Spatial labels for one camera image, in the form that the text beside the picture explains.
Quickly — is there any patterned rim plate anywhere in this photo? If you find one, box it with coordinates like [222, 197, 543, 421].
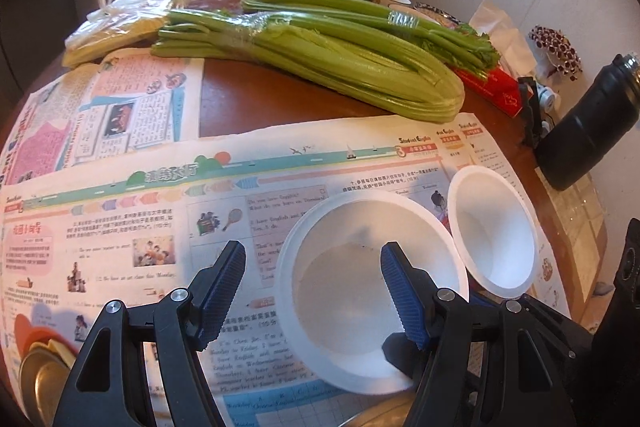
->
[412, 2, 463, 30]

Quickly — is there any thick celery bundle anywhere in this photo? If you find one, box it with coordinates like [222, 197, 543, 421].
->
[150, 9, 466, 124]

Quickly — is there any red box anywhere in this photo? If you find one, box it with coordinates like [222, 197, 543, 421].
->
[450, 64, 523, 120]

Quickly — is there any pink printed newspaper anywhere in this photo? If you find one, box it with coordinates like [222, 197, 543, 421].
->
[0, 49, 206, 188]

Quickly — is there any yellow scalloped plate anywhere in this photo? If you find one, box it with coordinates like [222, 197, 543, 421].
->
[26, 337, 80, 365]

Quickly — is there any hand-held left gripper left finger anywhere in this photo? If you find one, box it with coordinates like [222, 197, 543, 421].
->
[54, 239, 247, 427]

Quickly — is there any black water bottle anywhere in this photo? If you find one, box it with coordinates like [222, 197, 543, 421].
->
[536, 53, 640, 192]

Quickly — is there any black clip stand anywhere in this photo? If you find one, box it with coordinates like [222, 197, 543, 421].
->
[517, 76, 558, 148]

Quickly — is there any green banner newspaper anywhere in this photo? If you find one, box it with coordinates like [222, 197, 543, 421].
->
[0, 112, 571, 427]

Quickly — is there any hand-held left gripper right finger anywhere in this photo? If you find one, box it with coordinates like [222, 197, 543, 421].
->
[379, 241, 583, 427]

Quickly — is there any small white disposable bowl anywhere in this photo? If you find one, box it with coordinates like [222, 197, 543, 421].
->
[446, 164, 540, 300]

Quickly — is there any thin celery bundle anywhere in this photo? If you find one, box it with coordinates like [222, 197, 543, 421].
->
[241, 0, 501, 80]

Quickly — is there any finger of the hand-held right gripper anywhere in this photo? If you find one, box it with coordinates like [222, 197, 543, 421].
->
[381, 331, 417, 379]
[470, 293, 596, 359]

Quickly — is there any large white disposable bowl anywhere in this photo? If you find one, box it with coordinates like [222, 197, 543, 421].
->
[275, 193, 471, 395]

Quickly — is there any plastic bag of yellow food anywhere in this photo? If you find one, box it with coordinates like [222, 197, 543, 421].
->
[64, 0, 191, 68]

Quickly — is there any beaded ornament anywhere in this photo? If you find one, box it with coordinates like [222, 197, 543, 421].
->
[529, 24, 584, 82]

